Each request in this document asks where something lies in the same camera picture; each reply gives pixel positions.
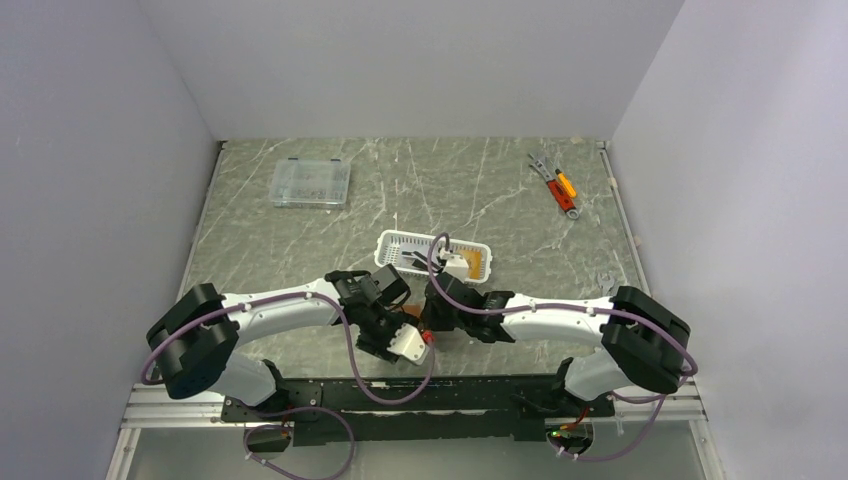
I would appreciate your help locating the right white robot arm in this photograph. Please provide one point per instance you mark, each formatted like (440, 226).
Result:
(636, 340)

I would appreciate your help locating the brown leather card holder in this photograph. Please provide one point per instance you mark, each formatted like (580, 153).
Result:
(414, 310)

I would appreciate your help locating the red adjustable wrench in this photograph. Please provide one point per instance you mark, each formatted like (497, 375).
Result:
(564, 201)

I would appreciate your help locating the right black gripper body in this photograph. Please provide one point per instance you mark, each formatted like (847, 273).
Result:
(438, 321)

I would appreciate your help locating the yellow handled screwdriver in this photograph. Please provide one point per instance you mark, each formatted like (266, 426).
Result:
(566, 184)

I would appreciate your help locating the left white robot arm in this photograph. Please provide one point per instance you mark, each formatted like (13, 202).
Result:
(193, 345)

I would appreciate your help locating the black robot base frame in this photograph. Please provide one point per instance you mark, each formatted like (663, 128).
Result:
(324, 410)

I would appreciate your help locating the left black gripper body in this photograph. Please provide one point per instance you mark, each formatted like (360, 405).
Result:
(377, 330)

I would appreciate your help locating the white plastic basket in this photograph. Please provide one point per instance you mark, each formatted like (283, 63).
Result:
(389, 240)

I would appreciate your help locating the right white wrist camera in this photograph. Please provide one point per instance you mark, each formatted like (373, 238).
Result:
(455, 264)

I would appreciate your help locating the clear plastic organizer box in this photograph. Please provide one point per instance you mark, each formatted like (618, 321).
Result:
(303, 183)

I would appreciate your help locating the white striped card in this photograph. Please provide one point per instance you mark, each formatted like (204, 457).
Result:
(414, 257)

